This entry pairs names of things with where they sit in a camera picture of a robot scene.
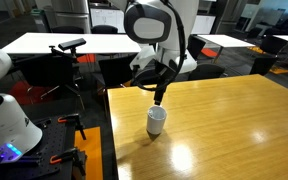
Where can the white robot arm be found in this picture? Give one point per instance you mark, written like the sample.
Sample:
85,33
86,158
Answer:
161,26

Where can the black chair at middle table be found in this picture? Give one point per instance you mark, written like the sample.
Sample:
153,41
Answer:
195,46

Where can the black camera on tripod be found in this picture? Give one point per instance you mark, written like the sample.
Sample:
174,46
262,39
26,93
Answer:
59,67

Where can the black chair near table right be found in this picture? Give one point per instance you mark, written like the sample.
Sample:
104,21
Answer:
206,71

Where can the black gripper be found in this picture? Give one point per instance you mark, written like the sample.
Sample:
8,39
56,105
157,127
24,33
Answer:
164,76

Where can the orange black clamp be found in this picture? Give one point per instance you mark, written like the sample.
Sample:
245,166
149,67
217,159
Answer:
69,155
75,120

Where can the black chair near table left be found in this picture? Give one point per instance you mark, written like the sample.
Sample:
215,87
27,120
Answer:
113,72

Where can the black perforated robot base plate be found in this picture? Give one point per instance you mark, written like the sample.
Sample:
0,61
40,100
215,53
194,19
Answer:
34,165

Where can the black chair far right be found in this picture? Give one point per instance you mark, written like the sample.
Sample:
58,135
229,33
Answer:
262,66

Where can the orange black clamp upper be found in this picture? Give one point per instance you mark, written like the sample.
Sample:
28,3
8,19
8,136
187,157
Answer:
75,120

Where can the white ceramic cup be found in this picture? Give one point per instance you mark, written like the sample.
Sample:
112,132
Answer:
156,117

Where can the white kitchen cabinet counter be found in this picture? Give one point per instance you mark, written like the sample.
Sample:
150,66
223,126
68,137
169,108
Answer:
202,25

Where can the orange black clamp lower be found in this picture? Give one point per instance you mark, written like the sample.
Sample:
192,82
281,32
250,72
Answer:
69,155

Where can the black chair table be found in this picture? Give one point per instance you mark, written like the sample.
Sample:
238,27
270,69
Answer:
206,71
113,72

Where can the white table middle background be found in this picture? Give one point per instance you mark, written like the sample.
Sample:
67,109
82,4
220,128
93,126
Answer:
224,41

